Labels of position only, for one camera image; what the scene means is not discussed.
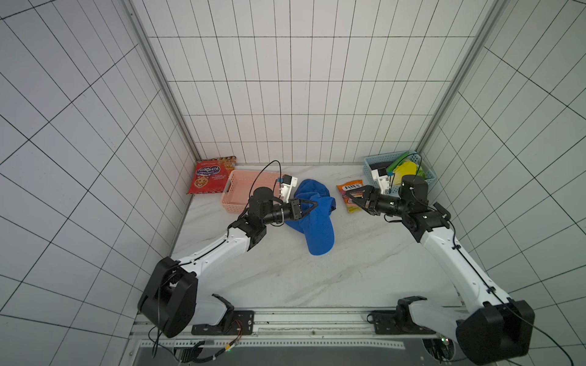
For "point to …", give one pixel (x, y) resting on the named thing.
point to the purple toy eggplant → (378, 165)
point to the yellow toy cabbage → (407, 168)
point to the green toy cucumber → (391, 167)
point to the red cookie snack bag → (211, 175)
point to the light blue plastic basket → (372, 178)
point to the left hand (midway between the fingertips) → (313, 208)
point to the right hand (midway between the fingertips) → (340, 199)
